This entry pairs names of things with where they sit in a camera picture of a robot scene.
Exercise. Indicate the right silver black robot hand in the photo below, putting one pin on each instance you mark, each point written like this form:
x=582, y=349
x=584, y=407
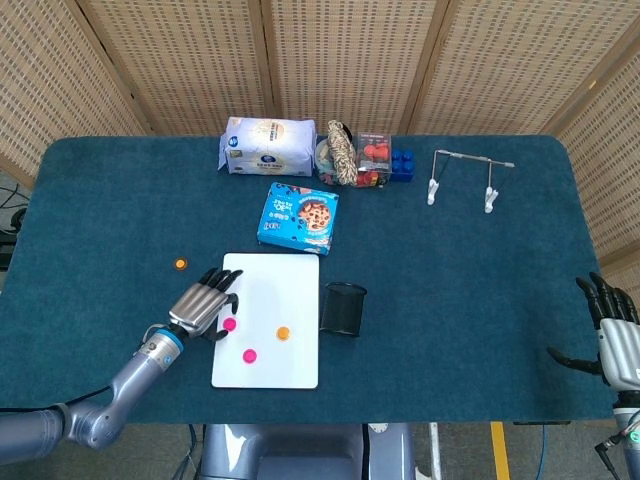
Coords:
x=620, y=345

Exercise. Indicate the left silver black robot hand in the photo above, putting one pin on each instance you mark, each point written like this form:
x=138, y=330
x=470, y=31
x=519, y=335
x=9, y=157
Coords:
x=195, y=307

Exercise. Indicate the pink round magnet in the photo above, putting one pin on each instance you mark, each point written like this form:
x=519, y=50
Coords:
x=231, y=325
x=249, y=356

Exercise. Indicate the orange round magnet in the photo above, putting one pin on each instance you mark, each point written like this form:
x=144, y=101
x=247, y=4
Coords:
x=180, y=263
x=283, y=333

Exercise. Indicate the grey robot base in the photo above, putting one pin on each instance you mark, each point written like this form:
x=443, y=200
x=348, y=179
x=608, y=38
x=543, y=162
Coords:
x=300, y=452

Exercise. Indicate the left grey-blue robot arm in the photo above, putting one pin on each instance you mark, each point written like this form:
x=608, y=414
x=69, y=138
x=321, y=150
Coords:
x=130, y=380

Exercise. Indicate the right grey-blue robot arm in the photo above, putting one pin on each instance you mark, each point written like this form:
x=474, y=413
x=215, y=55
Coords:
x=630, y=430

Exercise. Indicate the white rectangular board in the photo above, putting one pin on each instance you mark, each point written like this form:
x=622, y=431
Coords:
x=280, y=290

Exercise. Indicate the blue cookie box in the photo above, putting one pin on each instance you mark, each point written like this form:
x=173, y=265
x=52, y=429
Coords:
x=295, y=220

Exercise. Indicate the black mesh pen holder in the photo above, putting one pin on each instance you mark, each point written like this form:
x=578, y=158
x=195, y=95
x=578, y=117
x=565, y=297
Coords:
x=342, y=312

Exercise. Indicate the blue felt table cover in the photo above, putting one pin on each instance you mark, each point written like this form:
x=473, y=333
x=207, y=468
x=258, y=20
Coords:
x=475, y=300

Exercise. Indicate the white blue snack bag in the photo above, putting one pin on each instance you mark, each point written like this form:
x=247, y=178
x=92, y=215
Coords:
x=270, y=147

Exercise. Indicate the clear round jar of clips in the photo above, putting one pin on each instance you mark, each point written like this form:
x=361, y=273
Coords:
x=324, y=162

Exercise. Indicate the white table leg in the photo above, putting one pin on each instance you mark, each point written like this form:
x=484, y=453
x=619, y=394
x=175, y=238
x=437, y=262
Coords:
x=435, y=450

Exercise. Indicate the clear box of red pieces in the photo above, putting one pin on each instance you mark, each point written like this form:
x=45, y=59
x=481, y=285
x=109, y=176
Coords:
x=374, y=160

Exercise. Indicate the blue building block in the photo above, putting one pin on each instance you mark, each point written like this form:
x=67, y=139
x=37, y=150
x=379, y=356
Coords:
x=403, y=167

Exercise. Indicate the woven folding screen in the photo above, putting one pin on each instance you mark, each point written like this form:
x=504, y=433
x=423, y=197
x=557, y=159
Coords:
x=350, y=60

